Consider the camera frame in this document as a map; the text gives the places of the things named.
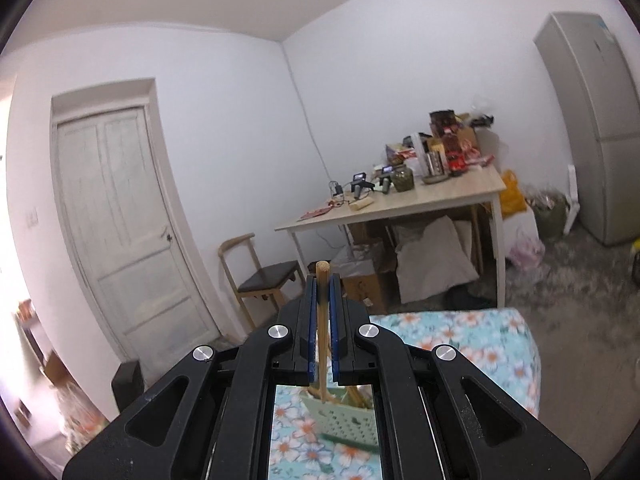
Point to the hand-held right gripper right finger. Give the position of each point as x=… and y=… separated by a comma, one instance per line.
x=334, y=345

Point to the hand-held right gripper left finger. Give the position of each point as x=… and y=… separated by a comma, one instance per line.
x=312, y=340

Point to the wooden chopstick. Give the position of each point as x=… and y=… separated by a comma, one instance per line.
x=323, y=310
x=352, y=396

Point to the green star-hole utensil basket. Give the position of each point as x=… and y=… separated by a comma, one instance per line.
x=345, y=425

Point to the cardboard box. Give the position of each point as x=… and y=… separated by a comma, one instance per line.
x=367, y=292

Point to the wooden chair with dark seat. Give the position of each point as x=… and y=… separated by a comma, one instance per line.
x=260, y=277

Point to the clear plastic bag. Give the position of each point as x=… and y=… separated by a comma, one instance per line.
x=357, y=260

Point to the white sack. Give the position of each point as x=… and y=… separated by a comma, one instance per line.
x=435, y=260

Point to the floral tablecloth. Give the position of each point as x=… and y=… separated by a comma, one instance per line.
x=475, y=345

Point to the black handheld device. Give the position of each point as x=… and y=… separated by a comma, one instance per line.
x=386, y=179
x=361, y=185

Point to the white table with wooden top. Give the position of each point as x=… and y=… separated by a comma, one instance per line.
x=425, y=197

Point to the glass jar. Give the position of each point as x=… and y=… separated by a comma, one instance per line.
x=402, y=179

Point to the black box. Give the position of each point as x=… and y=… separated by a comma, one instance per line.
x=127, y=387

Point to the pink plastic bag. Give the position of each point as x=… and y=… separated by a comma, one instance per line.
x=526, y=252

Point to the white door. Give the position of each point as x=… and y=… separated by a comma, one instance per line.
x=125, y=235

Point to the red-labelled bottle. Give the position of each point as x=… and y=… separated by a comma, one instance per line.
x=455, y=155

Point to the yellow plastic bag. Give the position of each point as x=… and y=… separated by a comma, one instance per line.
x=514, y=195

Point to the dark brown box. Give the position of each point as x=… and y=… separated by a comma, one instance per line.
x=442, y=122

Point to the green bag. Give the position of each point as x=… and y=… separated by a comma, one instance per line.
x=549, y=215

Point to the white foam board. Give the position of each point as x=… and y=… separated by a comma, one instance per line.
x=572, y=200

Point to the grey fridge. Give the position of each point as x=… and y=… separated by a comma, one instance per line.
x=600, y=135

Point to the light switch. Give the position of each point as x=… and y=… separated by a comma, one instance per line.
x=32, y=218

